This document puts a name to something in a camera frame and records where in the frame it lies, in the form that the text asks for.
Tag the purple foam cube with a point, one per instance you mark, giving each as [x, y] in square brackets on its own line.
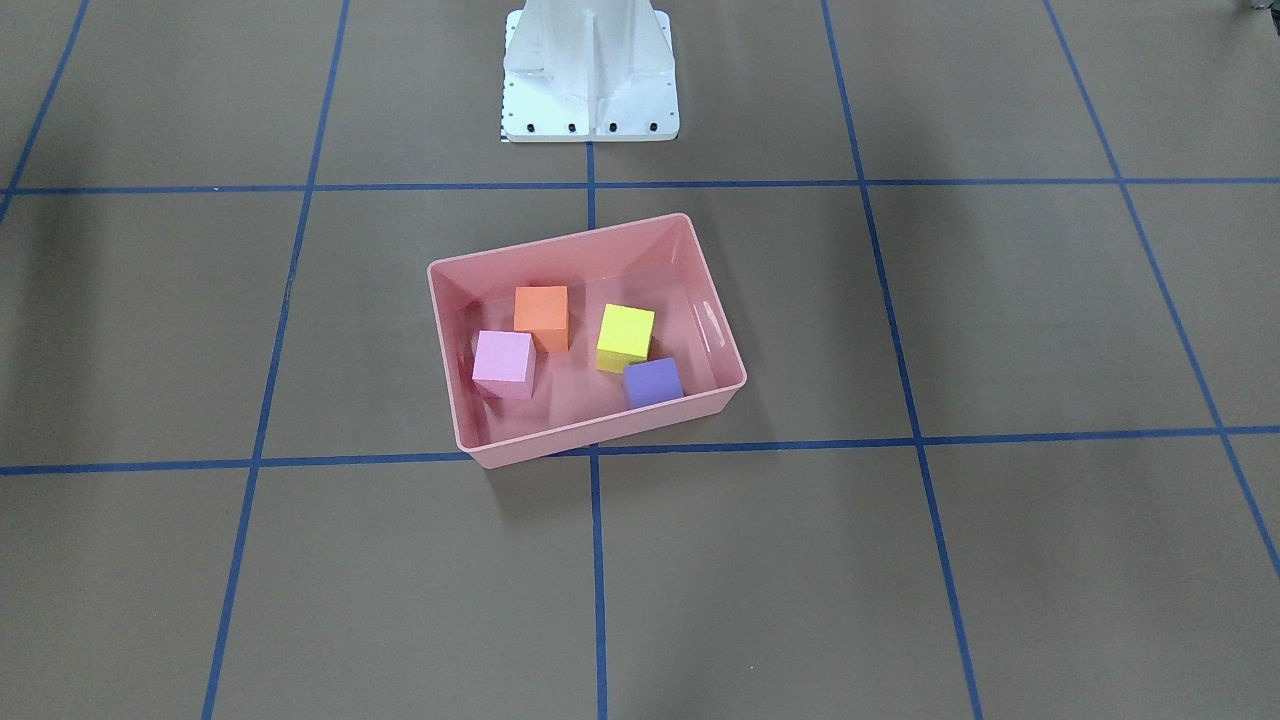
[652, 383]

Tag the yellow foam cube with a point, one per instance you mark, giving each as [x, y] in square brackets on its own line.
[624, 338]

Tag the orange foam cube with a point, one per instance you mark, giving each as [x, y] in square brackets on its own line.
[544, 313]

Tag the pink foam cube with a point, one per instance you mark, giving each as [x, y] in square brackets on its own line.
[504, 364]

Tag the pink plastic bin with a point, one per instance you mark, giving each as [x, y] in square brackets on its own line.
[655, 264]

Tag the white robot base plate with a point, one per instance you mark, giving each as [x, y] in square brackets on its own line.
[589, 72]

